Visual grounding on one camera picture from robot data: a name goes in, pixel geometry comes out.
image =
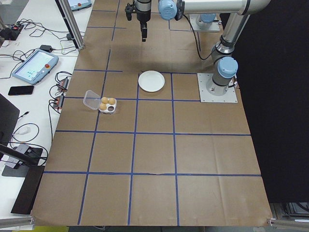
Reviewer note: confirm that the tan egg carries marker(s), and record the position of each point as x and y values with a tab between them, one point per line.
111	101
104	100
103	106

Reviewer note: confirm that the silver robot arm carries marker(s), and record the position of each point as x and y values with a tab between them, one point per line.
217	6
207	18

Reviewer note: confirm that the round white plate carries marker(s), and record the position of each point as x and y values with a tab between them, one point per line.
151	81

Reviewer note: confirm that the clear plastic egg box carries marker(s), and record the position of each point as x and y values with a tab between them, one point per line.
91	99

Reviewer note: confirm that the blue grey teach pendant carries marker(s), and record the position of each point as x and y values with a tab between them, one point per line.
79	4
36	66

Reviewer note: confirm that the black power adapter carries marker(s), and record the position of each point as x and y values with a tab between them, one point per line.
47	47
70	36

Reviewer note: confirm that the black red usb hub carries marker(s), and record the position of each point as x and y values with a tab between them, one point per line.
59	101
64	83

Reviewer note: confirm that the black smartphone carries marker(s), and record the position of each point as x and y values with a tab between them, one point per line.
21	90

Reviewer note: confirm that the black box device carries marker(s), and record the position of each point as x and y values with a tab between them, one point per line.
8	34

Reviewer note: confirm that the black monitor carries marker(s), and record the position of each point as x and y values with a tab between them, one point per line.
7	120

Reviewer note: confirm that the dark grey stand base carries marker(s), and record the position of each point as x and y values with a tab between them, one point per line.
36	155

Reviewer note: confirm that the grey usb hub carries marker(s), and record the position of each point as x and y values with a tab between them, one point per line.
13	164
23	148

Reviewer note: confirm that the black flat panel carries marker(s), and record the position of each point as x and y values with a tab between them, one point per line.
27	191

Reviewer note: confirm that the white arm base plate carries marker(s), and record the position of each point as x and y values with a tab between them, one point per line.
212	28
229	97

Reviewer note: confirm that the aluminium frame post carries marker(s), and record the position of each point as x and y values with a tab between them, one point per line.
73	26

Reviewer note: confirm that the black power strip red switch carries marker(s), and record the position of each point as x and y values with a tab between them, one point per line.
17	27

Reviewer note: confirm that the black frame cover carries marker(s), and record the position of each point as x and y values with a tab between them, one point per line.
277	96

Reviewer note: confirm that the aluminium table rail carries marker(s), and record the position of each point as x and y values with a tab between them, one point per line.
15	222
287	222

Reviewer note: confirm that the grey metal floor frame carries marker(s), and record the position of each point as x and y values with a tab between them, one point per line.
289	210

